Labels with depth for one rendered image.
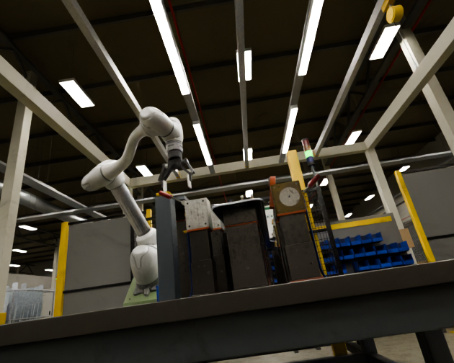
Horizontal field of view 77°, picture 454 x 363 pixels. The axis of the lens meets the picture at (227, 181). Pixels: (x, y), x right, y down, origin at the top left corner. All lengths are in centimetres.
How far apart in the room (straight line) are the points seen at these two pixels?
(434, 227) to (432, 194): 45
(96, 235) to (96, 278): 57
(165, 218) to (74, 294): 331
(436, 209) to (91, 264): 461
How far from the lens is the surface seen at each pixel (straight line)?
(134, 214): 202
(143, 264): 192
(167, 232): 124
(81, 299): 442
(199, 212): 111
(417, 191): 462
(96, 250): 441
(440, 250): 451
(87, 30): 346
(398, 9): 366
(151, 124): 145
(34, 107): 456
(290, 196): 108
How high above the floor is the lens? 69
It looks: 22 degrees up
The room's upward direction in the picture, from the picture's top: 8 degrees counter-clockwise
